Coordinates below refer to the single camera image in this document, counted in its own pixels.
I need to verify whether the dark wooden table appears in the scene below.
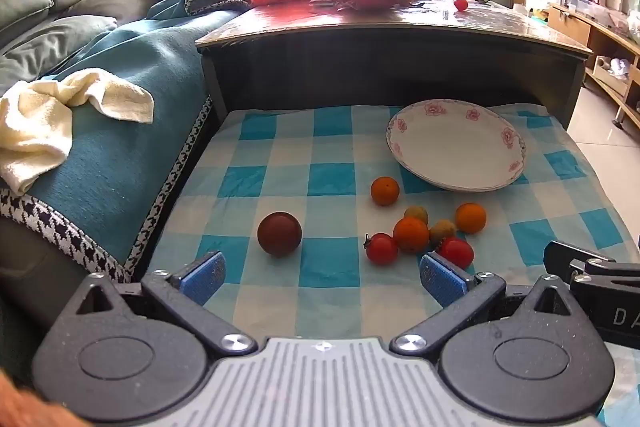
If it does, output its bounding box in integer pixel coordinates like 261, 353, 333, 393
195, 0, 594, 132

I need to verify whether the large orange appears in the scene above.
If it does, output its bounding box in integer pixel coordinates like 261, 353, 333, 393
370, 176, 401, 207
392, 216, 431, 255

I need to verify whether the red tomato with stem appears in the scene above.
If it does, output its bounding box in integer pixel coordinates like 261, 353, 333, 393
364, 233, 399, 266

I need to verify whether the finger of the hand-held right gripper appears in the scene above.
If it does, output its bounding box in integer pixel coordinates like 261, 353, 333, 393
544, 239, 640, 303

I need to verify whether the wooden media cabinet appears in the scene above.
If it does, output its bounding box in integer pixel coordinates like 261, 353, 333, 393
547, 3, 640, 130

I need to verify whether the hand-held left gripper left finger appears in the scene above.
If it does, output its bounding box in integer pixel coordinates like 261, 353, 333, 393
60, 251, 258, 355

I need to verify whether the small yellowish fruit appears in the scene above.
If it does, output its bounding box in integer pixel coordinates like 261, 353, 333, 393
428, 219, 457, 246
403, 205, 430, 226

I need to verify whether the cream towel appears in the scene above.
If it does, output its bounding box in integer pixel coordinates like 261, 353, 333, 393
0, 68, 155, 196

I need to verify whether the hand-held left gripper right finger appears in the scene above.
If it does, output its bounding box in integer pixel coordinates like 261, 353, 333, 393
390, 253, 578, 355

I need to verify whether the small orange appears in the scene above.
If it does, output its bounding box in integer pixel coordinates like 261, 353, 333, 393
454, 203, 488, 235

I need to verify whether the grey green sofa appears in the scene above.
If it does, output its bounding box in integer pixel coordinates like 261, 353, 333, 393
0, 0, 236, 388

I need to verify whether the white floral plate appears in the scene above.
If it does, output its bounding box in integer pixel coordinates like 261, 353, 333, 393
385, 99, 527, 192

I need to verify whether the blue checked tablecloth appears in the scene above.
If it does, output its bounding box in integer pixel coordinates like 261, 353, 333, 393
142, 104, 640, 427

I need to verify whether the clear plastic box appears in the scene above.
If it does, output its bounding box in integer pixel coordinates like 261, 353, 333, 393
562, 0, 627, 28

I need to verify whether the orange fuzzy sleeve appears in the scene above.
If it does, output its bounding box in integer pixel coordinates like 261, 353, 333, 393
0, 369, 81, 427

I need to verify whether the dark red apple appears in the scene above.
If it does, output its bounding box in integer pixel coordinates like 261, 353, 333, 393
257, 211, 303, 258

